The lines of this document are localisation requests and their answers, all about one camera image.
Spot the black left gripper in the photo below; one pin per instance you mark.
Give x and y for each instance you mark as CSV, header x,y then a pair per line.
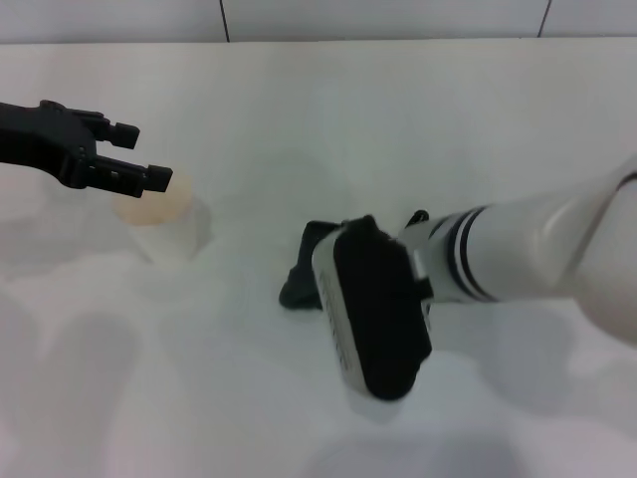
x,y
45,142

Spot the white paper cup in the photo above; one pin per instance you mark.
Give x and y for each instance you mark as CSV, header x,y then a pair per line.
x,y
169,234

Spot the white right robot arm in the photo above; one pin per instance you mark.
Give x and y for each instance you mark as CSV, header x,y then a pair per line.
x,y
522,249

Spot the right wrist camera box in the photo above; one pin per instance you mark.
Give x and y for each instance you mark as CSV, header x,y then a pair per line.
x,y
378,309

